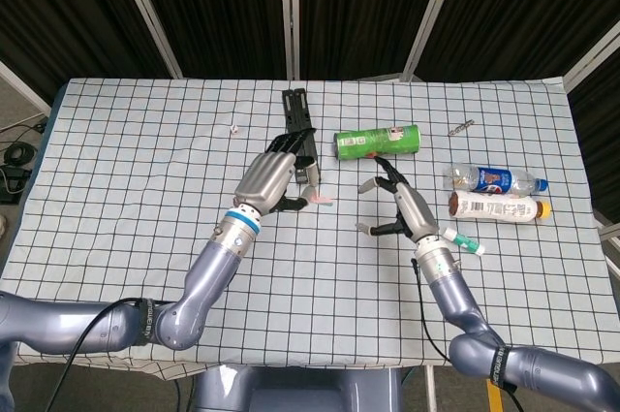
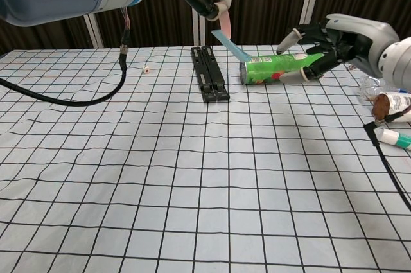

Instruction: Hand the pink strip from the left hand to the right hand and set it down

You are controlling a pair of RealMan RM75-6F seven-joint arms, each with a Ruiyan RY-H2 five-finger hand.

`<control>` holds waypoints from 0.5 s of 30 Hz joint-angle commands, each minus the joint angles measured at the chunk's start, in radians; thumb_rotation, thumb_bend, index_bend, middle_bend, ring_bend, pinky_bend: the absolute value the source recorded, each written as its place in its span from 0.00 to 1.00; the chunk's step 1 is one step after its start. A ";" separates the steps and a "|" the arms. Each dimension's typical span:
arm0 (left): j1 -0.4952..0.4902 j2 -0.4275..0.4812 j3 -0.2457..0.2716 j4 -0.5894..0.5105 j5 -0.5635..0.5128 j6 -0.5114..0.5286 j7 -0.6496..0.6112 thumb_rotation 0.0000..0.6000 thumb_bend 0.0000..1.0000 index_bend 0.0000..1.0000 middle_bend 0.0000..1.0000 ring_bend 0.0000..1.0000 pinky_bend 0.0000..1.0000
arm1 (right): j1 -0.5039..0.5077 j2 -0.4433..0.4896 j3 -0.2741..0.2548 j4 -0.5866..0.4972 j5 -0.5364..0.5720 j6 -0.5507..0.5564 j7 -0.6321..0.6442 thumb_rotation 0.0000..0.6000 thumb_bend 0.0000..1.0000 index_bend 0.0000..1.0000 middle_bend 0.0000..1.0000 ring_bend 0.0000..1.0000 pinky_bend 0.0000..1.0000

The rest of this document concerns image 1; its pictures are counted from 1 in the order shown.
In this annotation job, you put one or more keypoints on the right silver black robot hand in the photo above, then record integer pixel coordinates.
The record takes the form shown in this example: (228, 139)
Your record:
(414, 211)

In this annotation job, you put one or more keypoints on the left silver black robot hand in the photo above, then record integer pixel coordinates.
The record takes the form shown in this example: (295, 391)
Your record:
(266, 179)

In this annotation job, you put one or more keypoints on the small pink object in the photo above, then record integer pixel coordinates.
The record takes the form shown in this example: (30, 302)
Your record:
(320, 199)

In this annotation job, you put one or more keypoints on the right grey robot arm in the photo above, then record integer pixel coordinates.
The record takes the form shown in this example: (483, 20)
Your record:
(450, 295)

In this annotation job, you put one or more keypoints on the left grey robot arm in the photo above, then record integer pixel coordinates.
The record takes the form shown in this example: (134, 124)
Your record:
(208, 271)

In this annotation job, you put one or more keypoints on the small white die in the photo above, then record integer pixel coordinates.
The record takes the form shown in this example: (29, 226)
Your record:
(234, 129)

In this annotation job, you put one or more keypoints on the white green glue stick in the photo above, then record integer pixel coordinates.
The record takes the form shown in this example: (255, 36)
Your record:
(467, 242)

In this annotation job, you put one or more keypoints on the green chips can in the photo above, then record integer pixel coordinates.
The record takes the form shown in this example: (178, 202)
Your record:
(378, 141)

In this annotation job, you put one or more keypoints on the black folding laptop stand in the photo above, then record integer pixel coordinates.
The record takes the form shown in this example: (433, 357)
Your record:
(296, 106)

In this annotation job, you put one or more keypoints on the white yellow-capped drink bottle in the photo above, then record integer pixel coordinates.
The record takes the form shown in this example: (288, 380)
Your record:
(494, 208)

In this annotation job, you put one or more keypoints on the clear blue-label cola bottle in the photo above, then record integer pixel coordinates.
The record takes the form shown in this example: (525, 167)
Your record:
(491, 179)

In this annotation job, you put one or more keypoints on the blue checkered tablecloth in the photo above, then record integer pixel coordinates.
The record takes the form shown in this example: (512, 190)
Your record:
(315, 286)

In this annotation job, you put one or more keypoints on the black white-framed screen panel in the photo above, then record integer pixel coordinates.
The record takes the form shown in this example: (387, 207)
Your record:
(72, 9)
(218, 9)
(523, 9)
(600, 131)
(363, 9)

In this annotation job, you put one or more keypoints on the white table leg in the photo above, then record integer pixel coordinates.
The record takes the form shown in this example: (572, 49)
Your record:
(431, 390)

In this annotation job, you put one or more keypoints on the yellow floor tape strip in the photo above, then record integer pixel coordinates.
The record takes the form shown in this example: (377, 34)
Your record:
(494, 400)

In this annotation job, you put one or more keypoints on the grey robot torso base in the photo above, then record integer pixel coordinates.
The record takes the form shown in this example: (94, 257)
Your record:
(295, 390)

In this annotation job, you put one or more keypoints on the black power adapter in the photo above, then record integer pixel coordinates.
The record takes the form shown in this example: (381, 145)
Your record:
(12, 184)

